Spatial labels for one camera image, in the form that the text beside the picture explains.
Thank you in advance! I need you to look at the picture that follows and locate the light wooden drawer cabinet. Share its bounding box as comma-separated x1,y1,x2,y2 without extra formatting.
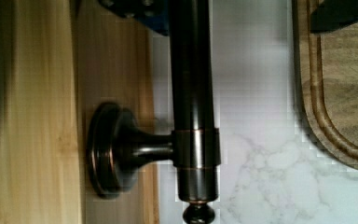
0,0,84,224

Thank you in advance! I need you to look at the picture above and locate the brown wooden cutting board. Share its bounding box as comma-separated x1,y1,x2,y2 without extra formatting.
292,0,358,169

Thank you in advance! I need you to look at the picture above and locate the dark bronze drawer handle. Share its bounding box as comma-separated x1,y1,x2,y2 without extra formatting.
86,0,221,224

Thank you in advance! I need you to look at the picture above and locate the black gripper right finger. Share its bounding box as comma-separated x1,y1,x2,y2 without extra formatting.
310,0,358,34

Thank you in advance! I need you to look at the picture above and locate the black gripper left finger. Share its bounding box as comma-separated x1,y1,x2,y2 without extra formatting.
98,0,169,36

